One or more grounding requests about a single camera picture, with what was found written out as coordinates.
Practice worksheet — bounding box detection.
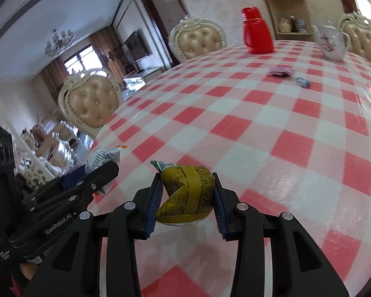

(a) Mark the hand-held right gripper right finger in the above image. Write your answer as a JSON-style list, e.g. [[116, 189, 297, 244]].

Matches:
[[211, 172, 350, 297]]

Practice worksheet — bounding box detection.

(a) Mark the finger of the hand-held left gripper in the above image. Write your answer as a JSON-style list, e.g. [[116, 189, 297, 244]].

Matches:
[[60, 165, 88, 190], [21, 160, 120, 213]]

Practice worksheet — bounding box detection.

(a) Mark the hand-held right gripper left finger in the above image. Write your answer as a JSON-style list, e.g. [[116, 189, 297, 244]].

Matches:
[[22, 172, 165, 297]]

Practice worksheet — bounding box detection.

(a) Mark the white black-printed snack packet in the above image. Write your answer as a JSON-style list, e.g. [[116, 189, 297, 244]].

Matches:
[[85, 146, 128, 196]]

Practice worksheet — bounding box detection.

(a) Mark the olive yellow snack packet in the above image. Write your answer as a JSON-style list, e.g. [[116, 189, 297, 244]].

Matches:
[[150, 160, 216, 226]]

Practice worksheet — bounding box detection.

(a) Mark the cream sofa set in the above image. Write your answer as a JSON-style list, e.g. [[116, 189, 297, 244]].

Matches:
[[21, 120, 79, 174]]

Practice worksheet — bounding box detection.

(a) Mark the beige tufted dining chair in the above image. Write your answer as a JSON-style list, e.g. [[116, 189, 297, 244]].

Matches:
[[168, 15, 227, 64], [337, 11, 371, 67], [58, 69, 123, 139]]

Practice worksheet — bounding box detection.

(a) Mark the red white checkered tablecloth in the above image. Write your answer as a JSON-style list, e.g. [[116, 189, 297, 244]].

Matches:
[[88, 40, 371, 297]]

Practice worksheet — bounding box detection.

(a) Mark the brown curtain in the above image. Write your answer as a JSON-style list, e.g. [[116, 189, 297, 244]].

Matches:
[[38, 64, 69, 100], [88, 25, 125, 78]]

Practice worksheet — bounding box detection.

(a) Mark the white television cabinet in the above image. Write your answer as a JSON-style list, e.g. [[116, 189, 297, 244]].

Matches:
[[122, 67, 163, 92]]

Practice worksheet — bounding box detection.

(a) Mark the flat screen television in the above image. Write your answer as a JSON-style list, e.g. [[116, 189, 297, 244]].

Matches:
[[124, 29, 149, 63]]

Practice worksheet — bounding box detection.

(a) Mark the crystal chandelier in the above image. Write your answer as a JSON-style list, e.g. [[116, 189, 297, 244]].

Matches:
[[45, 29, 76, 57]]

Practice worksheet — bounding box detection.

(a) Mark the pink snack packet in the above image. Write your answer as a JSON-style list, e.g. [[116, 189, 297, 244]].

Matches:
[[268, 66, 294, 78]]

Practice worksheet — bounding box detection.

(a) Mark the red thermos jug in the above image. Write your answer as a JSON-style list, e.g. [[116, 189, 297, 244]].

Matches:
[[242, 7, 275, 54]]

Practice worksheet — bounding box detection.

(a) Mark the white floral teapot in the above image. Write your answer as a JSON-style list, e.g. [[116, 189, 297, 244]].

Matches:
[[311, 20, 351, 61]]

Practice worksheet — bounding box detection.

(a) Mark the wooden wall shelf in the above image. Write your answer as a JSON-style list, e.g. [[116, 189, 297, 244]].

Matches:
[[264, 0, 316, 36]]

